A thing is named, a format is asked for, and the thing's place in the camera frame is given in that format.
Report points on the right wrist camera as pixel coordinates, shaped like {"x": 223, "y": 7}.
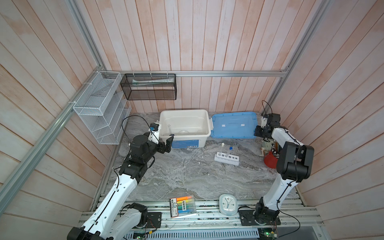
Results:
{"x": 264, "y": 122}

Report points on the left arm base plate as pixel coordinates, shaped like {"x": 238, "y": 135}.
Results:
{"x": 150, "y": 220}

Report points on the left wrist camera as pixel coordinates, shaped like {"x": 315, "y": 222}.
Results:
{"x": 154, "y": 133}

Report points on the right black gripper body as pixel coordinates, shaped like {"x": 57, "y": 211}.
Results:
{"x": 259, "y": 131}

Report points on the blue capped test tube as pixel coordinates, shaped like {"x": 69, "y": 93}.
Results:
{"x": 230, "y": 150}

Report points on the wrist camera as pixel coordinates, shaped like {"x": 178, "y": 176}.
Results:
{"x": 264, "y": 122}
{"x": 154, "y": 133}

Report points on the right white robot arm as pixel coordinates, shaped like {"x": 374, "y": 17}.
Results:
{"x": 294, "y": 165}

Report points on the white plastic storage bin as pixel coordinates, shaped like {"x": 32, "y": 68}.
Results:
{"x": 197, "y": 122}

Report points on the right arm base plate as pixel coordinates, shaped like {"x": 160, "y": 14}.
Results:
{"x": 254, "y": 218}

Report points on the red pencil cup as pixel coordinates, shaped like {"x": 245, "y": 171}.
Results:
{"x": 270, "y": 160}

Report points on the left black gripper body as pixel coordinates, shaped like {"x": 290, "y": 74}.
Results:
{"x": 153, "y": 148}

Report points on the white test tube rack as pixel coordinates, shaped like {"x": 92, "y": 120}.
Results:
{"x": 227, "y": 158}

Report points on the white round clock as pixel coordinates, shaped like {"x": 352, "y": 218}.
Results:
{"x": 228, "y": 205}

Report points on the white wire mesh shelf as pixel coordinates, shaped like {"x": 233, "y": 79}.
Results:
{"x": 103, "y": 109}

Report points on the pale green small box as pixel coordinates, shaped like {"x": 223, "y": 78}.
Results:
{"x": 266, "y": 147}

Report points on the highlighter marker pack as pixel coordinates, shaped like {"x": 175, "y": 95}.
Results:
{"x": 182, "y": 207}

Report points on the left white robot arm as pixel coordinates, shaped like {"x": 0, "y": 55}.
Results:
{"x": 103, "y": 224}

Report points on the colored pencils bundle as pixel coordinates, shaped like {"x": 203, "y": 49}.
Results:
{"x": 275, "y": 149}

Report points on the clear glass petri dish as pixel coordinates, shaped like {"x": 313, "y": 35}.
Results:
{"x": 184, "y": 132}

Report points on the black wire mesh basket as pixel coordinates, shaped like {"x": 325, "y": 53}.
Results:
{"x": 142, "y": 87}

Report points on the blue plastic bin lid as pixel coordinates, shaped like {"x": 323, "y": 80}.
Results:
{"x": 239, "y": 125}

